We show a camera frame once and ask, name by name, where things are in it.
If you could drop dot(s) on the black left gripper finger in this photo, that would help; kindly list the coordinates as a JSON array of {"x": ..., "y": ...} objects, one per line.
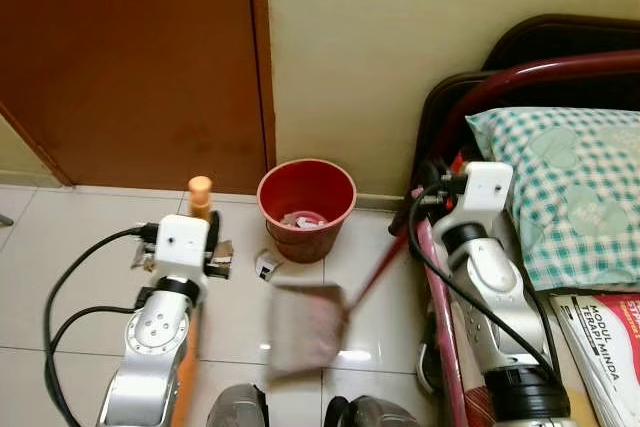
[{"x": 222, "y": 271}]

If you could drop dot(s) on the orange broom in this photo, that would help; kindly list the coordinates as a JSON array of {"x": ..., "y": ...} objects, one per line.
[{"x": 200, "y": 192}]

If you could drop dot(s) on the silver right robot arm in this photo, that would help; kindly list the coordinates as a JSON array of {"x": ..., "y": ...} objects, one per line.
[{"x": 490, "y": 297}]

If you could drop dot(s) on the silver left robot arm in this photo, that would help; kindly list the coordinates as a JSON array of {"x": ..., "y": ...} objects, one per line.
[{"x": 150, "y": 347}]

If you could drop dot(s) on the small white floor scrap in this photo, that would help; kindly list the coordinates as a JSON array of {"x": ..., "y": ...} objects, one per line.
[{"x": 265, "y": 267}]

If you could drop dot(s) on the brown cardboard scrap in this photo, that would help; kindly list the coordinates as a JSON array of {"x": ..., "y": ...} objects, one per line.
[{"x": 224, "y": 252}]

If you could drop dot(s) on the crumpled silvery paper scrap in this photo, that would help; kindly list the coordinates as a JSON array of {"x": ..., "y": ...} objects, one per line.
[{"x": 142, "y": 258}]

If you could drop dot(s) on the red plastic bucket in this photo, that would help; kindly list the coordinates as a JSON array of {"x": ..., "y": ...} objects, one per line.
[{"x": 310, "y": 242}]

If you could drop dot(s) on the crumpled white paper trash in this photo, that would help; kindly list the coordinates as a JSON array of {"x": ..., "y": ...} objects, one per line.
[{"x": 303, "y": 218}]

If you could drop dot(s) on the grey robot left leg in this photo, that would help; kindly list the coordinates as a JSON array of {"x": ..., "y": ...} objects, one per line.
[{"x": 238, "y": 409}]

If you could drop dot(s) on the grey robot leg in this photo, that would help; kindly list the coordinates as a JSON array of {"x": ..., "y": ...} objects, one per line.
[
  {"x": 238, "y": 409},
  {"x": 375, "y": 414}
]

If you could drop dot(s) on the green checked pillow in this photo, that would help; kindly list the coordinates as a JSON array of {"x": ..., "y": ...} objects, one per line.
[{"x": 580, "y": 197}]

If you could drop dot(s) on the black headboard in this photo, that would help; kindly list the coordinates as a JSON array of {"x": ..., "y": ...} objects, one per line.
[{"x": 560, "y": 35}]

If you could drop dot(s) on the brown wooden door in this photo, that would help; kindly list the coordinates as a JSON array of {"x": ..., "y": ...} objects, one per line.
[{"x": 130, "y": 57}]

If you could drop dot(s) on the grey robot right leg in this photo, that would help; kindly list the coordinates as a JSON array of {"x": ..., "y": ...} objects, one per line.
[{"x": 375, "y": 414}]

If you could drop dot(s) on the white and red book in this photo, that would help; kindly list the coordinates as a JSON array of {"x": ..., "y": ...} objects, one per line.
[{"x": 612, "y": 347}]

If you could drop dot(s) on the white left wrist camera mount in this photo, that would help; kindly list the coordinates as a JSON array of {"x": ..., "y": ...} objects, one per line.
[{"x": 180, "y": 247}]

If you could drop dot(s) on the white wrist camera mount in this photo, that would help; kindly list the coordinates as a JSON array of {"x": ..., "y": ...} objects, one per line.
[
  {"x": 488, "y": 187},
  {"x": 180, "y": 247}
]

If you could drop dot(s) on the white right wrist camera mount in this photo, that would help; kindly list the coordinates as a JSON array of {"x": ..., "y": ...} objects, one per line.
[{"x": 488, "y": 187}]

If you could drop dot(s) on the dark red metal bed frame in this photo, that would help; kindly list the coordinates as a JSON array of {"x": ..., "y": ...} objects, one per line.
[{"x": 520, "y": 75}]

